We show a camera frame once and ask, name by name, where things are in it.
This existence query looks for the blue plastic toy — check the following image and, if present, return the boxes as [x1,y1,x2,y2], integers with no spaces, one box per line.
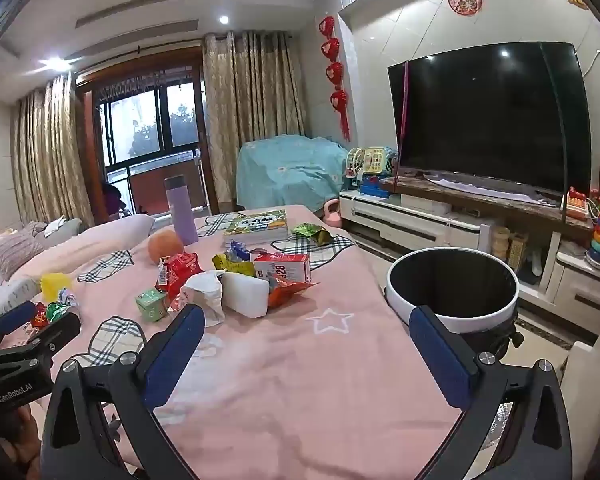
[359,177,398,200]

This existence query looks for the pale pink sofa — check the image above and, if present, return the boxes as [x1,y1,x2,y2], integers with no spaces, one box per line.
[0,212,157,311]

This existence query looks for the yellow green wrapper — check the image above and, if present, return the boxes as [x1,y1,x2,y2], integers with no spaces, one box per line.
[212,252,257,278]

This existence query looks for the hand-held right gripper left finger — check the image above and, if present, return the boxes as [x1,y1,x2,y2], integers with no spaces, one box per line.
[40,304,206,480]

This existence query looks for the ceiling air vent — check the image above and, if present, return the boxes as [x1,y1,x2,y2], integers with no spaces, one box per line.
[75,18,201,32]
[82,0,198,17]

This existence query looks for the white tissue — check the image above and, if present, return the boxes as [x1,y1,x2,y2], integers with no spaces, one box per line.
[172,270,227,328]

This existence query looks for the pink kettlebell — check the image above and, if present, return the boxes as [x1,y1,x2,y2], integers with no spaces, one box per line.
[321,199,342,228]

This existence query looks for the small green carton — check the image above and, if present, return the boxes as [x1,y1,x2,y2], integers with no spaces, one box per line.
[135,287,170,323]

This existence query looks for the green snack wrapper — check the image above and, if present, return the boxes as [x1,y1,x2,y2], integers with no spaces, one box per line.
[292,222,336,247]

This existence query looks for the pink streamer wand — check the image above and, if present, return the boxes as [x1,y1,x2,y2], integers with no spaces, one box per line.
[399,60,412,166]

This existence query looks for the purple bottle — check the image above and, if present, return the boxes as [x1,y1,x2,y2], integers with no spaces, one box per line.
[164,175,200,246]

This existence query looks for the beige round container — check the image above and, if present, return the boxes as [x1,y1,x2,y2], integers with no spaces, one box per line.
[492,227,512,258]

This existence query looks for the green yellow plastic toy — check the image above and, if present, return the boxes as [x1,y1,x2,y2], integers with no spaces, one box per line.
[345,146,397,181]

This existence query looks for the white low cabinet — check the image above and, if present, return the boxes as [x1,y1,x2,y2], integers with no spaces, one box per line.
[560,317,600,441]

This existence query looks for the white trash bin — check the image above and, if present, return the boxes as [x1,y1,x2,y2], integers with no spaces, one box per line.
[385,247,526,366]

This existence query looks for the red white carton box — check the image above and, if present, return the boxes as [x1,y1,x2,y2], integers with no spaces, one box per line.
[252,252,312,286]

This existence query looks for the black television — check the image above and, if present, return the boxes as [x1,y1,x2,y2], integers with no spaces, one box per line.
[387,41,593,196]

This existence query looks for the red snack packet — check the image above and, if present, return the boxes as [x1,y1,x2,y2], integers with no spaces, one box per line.
[155,252,204,302]

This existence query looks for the wooden framed balcony window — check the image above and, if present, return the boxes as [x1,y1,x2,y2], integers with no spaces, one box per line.
[75,47,216,216]

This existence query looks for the orange wrapper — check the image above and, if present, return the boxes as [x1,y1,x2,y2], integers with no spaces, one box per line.
[267,280,321,309]

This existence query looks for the teal floral furniture cover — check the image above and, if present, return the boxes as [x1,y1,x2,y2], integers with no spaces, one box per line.
[236,134,353,210]

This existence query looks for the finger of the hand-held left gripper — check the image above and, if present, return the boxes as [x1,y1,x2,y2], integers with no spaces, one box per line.
[0,312,82,376]
[0,300,38,346]

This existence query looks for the red green foil wrapper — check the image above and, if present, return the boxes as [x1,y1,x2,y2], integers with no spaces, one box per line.
[30,301,76,331]

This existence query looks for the white tissue pack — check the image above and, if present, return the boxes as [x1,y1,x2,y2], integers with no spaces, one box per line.
[220,271,271,318]

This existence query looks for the colourful children's book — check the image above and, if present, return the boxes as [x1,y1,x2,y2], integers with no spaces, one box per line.
[223,209,289,246]

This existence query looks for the red toy phone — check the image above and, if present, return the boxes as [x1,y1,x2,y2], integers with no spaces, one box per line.
[565,186,592,221]

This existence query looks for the white TV cabinet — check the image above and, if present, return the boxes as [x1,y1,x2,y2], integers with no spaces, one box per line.
[339,187,600,333]

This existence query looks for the red hanging knot decoration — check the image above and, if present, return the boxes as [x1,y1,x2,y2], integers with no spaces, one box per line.
[319,15,353,143]

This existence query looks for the orange round fruit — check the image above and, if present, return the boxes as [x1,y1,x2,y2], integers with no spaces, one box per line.
[147,229,186,265]

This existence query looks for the beige patterned curtain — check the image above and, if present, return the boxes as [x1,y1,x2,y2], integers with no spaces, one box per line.
[202,30,311,213]
[10,72,96,228]

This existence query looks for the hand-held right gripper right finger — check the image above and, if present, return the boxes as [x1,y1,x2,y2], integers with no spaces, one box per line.
[409,304,573,480]

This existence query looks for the striped pink cushion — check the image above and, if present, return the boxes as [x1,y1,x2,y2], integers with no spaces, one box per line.
[0,232,48,281]

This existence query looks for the brown wooden TV shelf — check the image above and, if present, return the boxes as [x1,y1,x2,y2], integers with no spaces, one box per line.
[380,176,596,246]

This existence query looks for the person's left hand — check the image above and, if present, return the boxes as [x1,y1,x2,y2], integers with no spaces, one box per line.
[15,402,47,468]

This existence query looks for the silver foil mat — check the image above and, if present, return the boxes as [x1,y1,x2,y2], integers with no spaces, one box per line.
[480,400,518,453]

